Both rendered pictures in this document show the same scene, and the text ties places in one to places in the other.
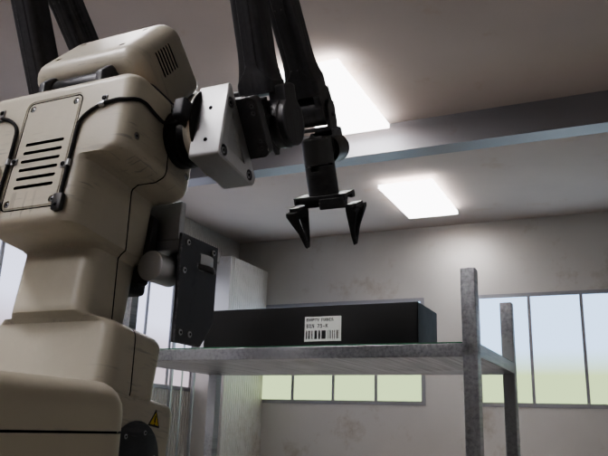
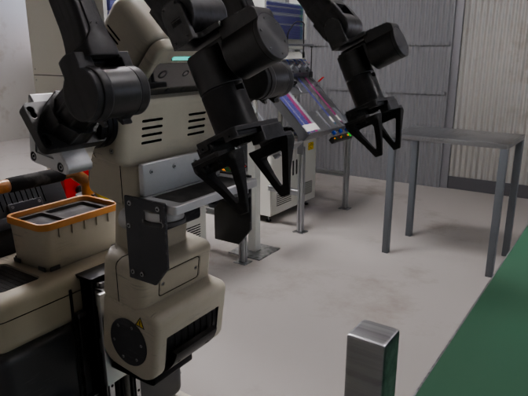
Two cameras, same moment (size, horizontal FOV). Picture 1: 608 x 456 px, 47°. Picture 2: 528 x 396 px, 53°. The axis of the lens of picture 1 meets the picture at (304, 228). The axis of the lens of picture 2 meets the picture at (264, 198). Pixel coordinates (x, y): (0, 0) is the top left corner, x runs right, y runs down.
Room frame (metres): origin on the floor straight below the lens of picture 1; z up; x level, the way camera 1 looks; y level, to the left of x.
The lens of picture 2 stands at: (1.37, -0.69, 1.29)
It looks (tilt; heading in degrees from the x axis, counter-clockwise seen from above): 16 degrees down; 99
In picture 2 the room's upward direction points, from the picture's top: straight up
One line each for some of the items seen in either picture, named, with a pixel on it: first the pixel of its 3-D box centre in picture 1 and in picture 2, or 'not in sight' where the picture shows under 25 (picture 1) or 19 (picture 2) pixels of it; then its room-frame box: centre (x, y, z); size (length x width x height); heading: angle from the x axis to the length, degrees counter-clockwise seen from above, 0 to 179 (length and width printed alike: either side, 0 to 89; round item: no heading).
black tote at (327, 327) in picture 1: (318, 334); not in sight; (1.79, -0.04, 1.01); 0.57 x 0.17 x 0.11; 65
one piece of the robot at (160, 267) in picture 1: (125, 277); (189, 209); (1.08, 0.28, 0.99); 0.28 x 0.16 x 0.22; 65
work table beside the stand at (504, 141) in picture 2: not in sight; (450, 196); (2.08, 2.72, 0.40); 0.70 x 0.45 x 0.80; 152
